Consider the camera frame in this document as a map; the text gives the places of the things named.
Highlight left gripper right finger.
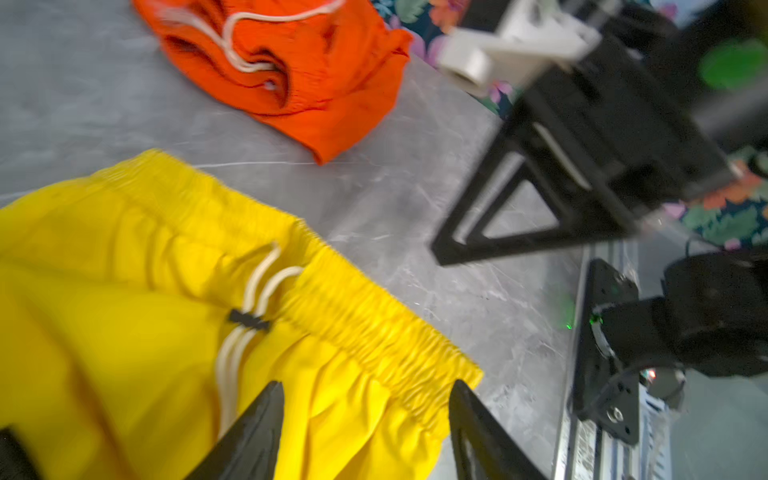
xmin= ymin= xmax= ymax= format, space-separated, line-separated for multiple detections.
xmin=449 ymin=379 xmax=546 ymax=480

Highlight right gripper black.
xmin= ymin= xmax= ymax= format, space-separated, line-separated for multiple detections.
xmin=430 ymin=37 xmax=734 ymax=266

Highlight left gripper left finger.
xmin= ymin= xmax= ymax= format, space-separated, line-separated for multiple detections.
xmin=186 ymin=381 xmax=285 ymax=480

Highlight yellow shorts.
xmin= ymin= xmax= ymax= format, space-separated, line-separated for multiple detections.
xmin=1 ymin=150 xmax=483 ymax=479

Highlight orange shorts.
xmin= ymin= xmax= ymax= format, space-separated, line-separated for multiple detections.
xmin=133 ymin=1 xmax=412 ymax=165

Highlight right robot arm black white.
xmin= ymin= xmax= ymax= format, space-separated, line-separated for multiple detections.
xmin=432 ymin=1 xmax=767 ymax=377

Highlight aluminium mounting rail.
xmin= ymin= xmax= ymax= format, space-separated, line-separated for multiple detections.
xmin=552 ymin=241 xmax=673 ymax=479

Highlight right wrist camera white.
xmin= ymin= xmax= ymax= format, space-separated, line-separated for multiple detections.
xmin=436 ymin=0 xmax=606 ymax=96

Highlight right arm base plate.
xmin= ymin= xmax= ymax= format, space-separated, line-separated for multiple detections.
xmin=570 ymin=259 xmax=640 ymax=446

